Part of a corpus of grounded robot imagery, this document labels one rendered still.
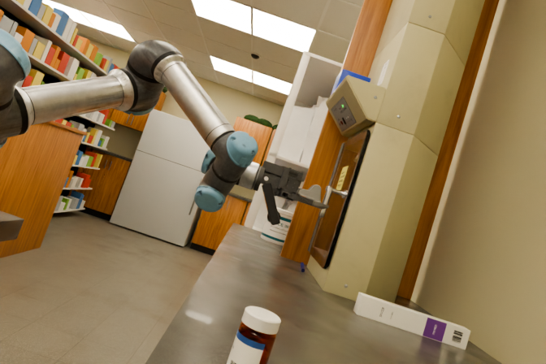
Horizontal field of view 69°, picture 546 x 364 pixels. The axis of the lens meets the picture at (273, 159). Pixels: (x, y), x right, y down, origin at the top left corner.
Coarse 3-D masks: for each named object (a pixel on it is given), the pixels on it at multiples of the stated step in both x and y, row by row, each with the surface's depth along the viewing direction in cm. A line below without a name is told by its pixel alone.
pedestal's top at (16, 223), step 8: (0, 216) 71; (8, 216) 73; (16, 216) 75; (0, 224) 68; (8, 224) 71; (16, 224) 73; (0, 232) 69; (8, 232) 71; (16, 232) 74; (0, 240) 70
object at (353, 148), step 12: (348, 144) 130; (360, 144) 112; (348, 156) 123; (360, 156) 108; (336, 168) 135; (348, 168) 117; (336, 180) 128; (348, 180) 111; (348, 192) 107; (336, 204) 116; (324, 216) 128; (336, 216) 110; (324, 228) 121; (336, 228) 106; (324, 240) 115; (312, 252) 128; (324, 252) 110; (324, 264) 106
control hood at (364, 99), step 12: (348, 84) 110; (360, 84) 108; (372, 84) 109; (336, 96) 124; (348, 96) 114; (360, 96) 108; (372, 96) 108; (360, 108) 109; (372, 108) 108; (360, 120) 114; (372, 120) 108; (348, 132) 132
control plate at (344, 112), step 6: (342, 102) 121; (336, 108) 130; (342, 108) 124; (348, 108) 119; (336, 114) 133; (342, 114) 127; (348, 114) 121; (336, 120) 136; (342, 120) 130; (348, 120) 124; (354, 120) 118; (342, 126) 133; (348, 126) 127
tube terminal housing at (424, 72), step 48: (384, 48) 129; (432, 48) 110; (384, 96) 109; (432, 96) 112; (384, 144) 107; (432, 144) 118; (384, 192) 106; (384, 240) 107; (336, 288) 104; (384, 288) 112
